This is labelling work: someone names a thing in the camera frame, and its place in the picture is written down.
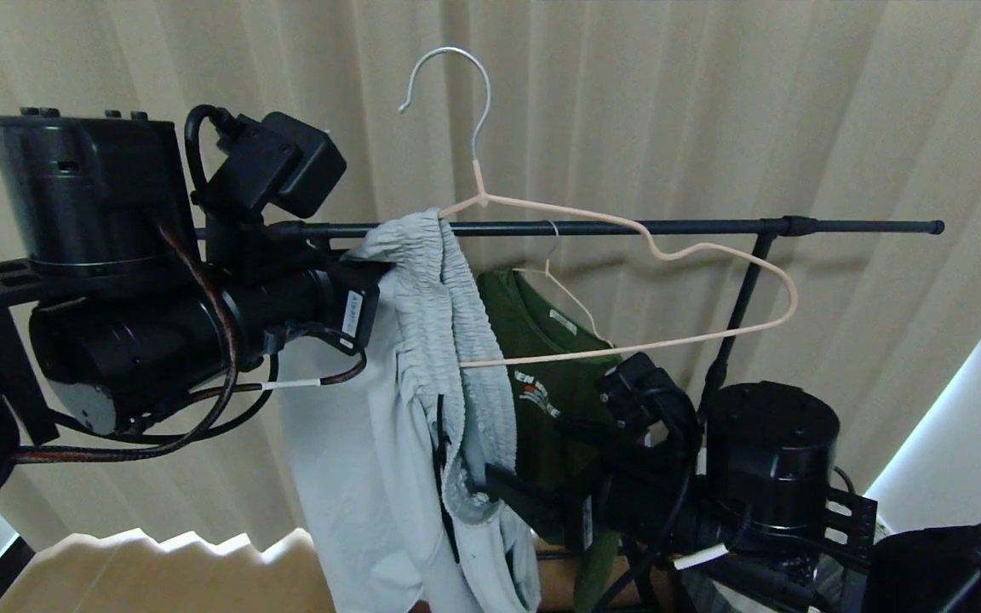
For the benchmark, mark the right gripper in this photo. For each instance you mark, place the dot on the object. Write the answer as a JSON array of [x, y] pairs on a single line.
[[652, 511]]

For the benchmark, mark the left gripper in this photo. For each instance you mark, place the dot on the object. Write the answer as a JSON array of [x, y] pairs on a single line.
[[167, 340]]

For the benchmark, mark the green shirt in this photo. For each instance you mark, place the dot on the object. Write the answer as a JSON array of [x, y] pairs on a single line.
[[559, 426]]

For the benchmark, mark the pink clothes hanger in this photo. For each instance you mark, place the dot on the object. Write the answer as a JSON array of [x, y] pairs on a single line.
[[576, 302], [784, 289]]

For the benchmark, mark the pale grey garment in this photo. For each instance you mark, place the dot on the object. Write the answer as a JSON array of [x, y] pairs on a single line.
[[354, 477]]

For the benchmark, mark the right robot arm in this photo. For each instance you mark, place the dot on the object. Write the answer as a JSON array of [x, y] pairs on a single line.
[[771, 443]]

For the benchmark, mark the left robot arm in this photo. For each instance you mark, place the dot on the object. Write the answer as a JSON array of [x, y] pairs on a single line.
[[90, 196]]

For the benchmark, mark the black clothes rack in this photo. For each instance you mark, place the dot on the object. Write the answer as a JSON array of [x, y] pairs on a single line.
[[712, 226]]

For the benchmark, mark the beige curtain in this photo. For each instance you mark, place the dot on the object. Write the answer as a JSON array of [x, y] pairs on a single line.
[[669, 102]]

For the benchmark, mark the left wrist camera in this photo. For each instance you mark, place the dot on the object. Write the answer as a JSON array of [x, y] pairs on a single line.
[[295, 162]]

